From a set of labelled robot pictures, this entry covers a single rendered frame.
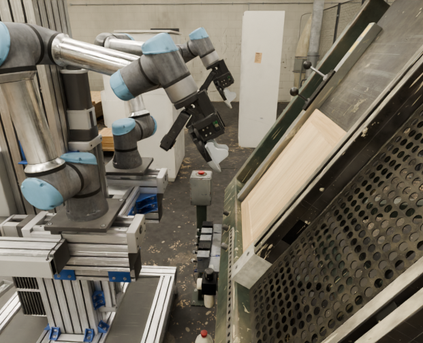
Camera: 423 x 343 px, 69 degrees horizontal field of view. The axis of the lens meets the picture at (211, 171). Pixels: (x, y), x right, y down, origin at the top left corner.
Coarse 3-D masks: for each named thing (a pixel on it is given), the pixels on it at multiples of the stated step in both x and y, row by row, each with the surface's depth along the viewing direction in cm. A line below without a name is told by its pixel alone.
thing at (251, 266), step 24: (408, 72) 74; (384, 96) 79; (408, 96) 75; (360, 120) 82; (384, 120) 77; (360, 144) 80; (336, 168) 83; (360, 168) 82; (312, 192) 86; (336, 192) 86; (288, 216) 90; (312, 216) 89; (264, 240) 94; (288, 240) 93; (240, 264) 100; (264, 264) 96
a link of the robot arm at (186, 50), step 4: (176, 44) 133; (180, 44) 134; (184, 44) 135; (188, 44) 133; (184, 48) 133; (188, 48) 134; (184, 52) 133; (188, 52) 135; (184, 56) 133; (188, 56) 136; (192, 56) 136; (196, 56) 138; (184, 60) 135; (188, 60) 138
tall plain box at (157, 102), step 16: (128, 32) 325; (144, 32) 325; (160, 32) 325; (176, 32) 360; (144, 96) 350; (160, 96) 349; (128, 112) 359; (160, 112) 357; (176, 112) 385; (160, 128) 364; (144, 144) 373; (176, 144) 391; (160, 160) 379; (176, 160) 393
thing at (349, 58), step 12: (372, 24) 122; (372, 36) 123; (360, 48) 125; (348, 60) 127; (336, 72) 129; (336, 84) 131; (324, 96) 133; (312, 108) 136; (300, 120) 138; (288, 132) 141; (276, 144) 148; (276, 156) 145; (264, 168) 148; (252, 180) 151; (240, 192) 157
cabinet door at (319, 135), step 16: (320, 112) 126; (304, 128) 132; (320, 128) 117; (336, 128) 105; (288, 144) 139; (304, 144) 123; (320, 144) 110; (336, 144) 98; (288, 160) 129; (304, 160) 114; (320, 160) 103; (272, 176) 135; (288, 176) 120; (304, 176) 107; (256, 192) 143; (272, 192) 125; (288, 192) 112; (256, 208) 131; (272, 208) 116; (256, 224) 122
